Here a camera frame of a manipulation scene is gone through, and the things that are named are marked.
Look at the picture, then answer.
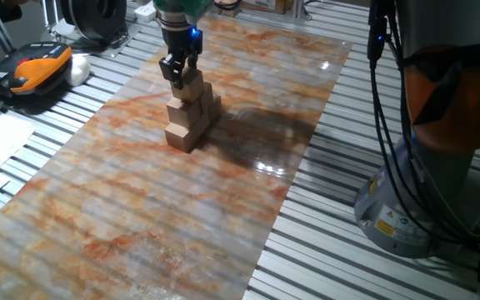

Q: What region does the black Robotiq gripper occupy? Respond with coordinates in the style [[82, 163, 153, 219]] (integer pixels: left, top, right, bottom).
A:
[[158, 18, 204, 91]]

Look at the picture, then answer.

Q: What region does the wooden cube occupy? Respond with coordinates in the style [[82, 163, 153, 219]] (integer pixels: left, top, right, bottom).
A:
[[193, 112, 212, 137], [165, 96, 203, 129], [163, 121, 200, 153], [200, 81, 215, 110], [170, 66, 206, 103], [207, 93, 224, 123]]

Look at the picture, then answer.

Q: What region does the white power strip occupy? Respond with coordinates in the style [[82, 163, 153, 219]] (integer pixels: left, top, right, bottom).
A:
[[133, 2, 158, 23]]

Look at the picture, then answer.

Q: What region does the spare wooden block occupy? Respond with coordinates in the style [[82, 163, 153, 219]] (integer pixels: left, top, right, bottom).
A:
[[218, 4, 243, 18]]

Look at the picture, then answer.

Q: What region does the black round spool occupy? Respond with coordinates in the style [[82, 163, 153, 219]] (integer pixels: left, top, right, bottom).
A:
[[59, 0, 128, 43]]

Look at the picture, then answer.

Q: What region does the white computer mouse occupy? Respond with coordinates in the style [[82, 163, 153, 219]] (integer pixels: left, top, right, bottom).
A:
[[64, 53, 93, 88]]

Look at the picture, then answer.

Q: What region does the brown cardboard box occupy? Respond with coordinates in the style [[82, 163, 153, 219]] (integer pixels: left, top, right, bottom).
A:
[[239, 0, 295, 16]]

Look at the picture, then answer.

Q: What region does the thin metal stand leg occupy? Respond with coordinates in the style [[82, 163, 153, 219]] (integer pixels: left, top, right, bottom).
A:
[[40, 0, 64, 37]]

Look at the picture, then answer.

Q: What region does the orange marble pattern mat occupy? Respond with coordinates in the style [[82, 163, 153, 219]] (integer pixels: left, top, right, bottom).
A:
[[0, 14, 353, 300]]

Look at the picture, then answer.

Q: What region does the orange black teach pendant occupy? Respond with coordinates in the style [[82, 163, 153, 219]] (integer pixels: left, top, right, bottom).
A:
[[0, 41, 74, 99]]

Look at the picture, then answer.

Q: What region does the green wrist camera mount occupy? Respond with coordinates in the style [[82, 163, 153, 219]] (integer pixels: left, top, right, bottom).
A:
[[152, 0, 215, 18]]

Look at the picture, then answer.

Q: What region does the aluminium frame beam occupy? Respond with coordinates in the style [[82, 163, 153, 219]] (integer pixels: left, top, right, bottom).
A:
[[292, 0, 308, 21]]

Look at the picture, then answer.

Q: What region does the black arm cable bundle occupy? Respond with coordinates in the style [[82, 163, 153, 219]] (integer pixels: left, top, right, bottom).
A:
[[212, 0, 480, 251]]

